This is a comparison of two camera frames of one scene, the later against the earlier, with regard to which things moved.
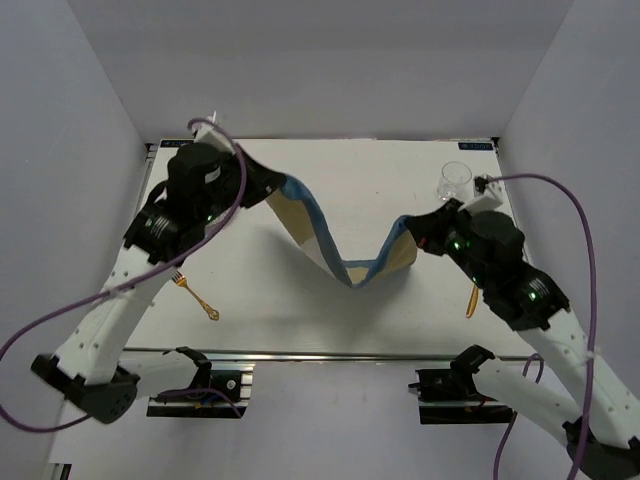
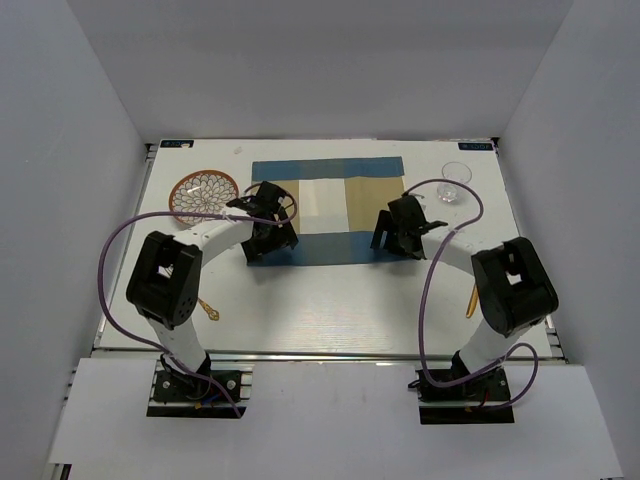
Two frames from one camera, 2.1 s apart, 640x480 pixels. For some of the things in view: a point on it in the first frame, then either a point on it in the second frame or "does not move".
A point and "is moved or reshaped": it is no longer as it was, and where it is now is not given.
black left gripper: (264, 180) -> (283, 236)
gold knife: (473, 302) does not move
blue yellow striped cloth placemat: (300, 215) is moved or reshaped
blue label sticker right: (475, 146) does not move
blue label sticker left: (174, 143) does not move
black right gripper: (427, 227) -> (386, 223)
